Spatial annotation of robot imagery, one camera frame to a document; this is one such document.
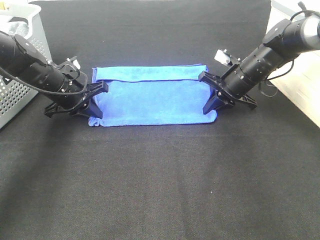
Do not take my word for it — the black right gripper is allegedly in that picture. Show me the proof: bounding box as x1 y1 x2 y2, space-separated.
198 63 259 115

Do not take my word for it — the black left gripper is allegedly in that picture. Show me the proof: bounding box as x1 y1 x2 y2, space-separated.
44 72 109 119

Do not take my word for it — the blue microfiber towel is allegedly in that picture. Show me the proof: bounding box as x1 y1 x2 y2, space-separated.
88 64 218 127

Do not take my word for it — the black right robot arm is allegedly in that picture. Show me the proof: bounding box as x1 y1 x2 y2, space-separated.
198 10 320 115

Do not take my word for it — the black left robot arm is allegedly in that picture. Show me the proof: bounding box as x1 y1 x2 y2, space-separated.
0 32 109 119

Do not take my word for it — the grey perforated laundry basket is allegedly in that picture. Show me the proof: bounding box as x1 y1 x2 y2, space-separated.
0 0 52 128

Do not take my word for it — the white plastic storage box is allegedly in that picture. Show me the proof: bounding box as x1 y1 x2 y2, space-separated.
266 0 320 126

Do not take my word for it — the black tablecloth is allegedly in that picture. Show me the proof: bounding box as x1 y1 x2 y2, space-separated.
0 0 320 240

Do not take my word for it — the grey cloth in basket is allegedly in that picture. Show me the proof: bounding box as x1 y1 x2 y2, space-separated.
0 21 29 37

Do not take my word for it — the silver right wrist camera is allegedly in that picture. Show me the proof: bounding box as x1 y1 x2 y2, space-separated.
214 49 241 67

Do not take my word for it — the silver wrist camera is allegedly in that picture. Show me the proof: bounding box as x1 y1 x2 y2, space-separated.
66 56 81 71
214 49 241 67

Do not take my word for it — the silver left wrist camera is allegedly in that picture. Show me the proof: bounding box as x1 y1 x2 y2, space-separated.
66 56 81 71

